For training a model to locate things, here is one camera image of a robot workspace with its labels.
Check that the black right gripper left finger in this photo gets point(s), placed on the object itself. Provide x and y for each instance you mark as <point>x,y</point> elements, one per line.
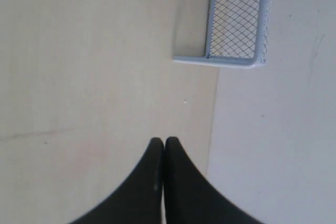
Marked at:
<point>138,198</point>

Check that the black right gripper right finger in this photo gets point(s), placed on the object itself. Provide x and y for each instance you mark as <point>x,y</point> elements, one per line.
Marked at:
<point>189,197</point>

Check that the small white mesh soccer goal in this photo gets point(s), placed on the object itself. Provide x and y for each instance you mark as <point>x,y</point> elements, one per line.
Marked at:
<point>236,35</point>

